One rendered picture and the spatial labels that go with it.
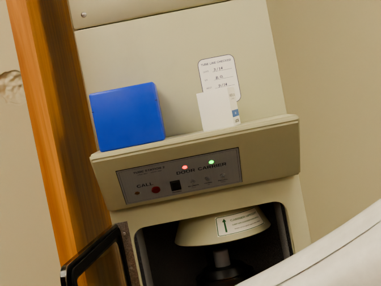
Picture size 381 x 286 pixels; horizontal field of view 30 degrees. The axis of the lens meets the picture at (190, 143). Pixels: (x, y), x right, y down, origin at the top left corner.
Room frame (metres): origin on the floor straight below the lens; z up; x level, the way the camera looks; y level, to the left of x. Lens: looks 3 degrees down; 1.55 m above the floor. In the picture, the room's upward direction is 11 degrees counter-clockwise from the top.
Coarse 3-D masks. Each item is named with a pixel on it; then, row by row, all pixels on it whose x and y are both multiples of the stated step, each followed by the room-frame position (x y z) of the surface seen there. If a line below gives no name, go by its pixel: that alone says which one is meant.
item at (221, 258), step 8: (224, 248) 1.29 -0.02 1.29; (216, 256) 1.28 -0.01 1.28; (224, 256) 1.27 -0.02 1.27; (216, 264) 1.28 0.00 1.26; (224, 264) 1.27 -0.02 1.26; (232, 264) 1.28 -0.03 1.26; (240, 264) 1.27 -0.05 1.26; (208, 272) 1.26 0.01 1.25; (216, 272) 1.25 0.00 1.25; (224, 272) 1.25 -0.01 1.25; (232, 272) 1.25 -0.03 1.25; (240, 272) 1.25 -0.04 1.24
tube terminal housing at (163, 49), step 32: (256, 0) 1.18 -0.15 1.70; (96, 32) 1.18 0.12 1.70; (128, 32) 1.18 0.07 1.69; (160, 32) 1.18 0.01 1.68; (192, 32) 1.18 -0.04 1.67; (224, 32) 1.18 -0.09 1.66; (256, 32) 1.18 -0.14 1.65; (96, 64) 1.18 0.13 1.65; (128, 64) 1.18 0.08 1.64; (160, 64) 1.18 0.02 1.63; (192, 64) 1.18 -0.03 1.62; (256, 64) 1.18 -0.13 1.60; (160, 96) 1.18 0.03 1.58; (192, 96) 1.18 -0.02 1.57; (256, 96) 1.18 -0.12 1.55; (192, 128) 1.18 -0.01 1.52; (224, 192) 1.18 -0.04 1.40; (256, 192) 1.18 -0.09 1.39; (288, 192) 1.18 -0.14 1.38; (128, 224) 1.18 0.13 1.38; (288, 224) 1.20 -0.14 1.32
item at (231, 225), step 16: (240, 208) 1.22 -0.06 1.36; (256, 208) 1.25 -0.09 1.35; (192, 224) 1.22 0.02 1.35; (208, 224) 1.21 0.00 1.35; (224, 224) 1.20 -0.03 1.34; (240, 224) 1.20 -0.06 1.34; (256, 224) 1.22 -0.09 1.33; (176, 240) 1.26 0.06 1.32; (192, 240) 1.21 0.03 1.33; (208, 240) 1.20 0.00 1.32; (224, 240) 1.19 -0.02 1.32
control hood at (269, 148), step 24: (264, 120) 1.08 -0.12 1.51; (288, 120) 1.06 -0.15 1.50; (144, 144) 1.06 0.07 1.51; (168, 144) 1.06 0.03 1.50; (192, 144) 1.07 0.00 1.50; (216, 144) 1.07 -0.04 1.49; (240, 144) 1.08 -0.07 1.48; (264, 144) 1.09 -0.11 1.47; (288, 144) 1.10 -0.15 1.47; (96, 168) 1.07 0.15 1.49; (120, 168) 1.08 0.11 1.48; (264, 168) 1.13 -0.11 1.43; (288, 168) 1.14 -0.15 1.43; (120, 192) 1.12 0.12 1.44; (192, 192) 1.15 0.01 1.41
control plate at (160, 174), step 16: (176, 160) 1.08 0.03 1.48; (192, 160) 1.09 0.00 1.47; (208, 160) 1.09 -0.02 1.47; (224, 160) 1.10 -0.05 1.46; (128, 176) 1.09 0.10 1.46; (144, 176) 1.10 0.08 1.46; (160, 176) 1.11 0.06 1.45; (176, 176) 1.11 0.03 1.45; (192, 176) 1.12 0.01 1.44; (240, 176) 1.13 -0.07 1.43; (128, 192) 1.12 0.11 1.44; (144, 192) 1.13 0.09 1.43; (160, 192) 1.13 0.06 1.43; (176, 192) 1.14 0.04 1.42
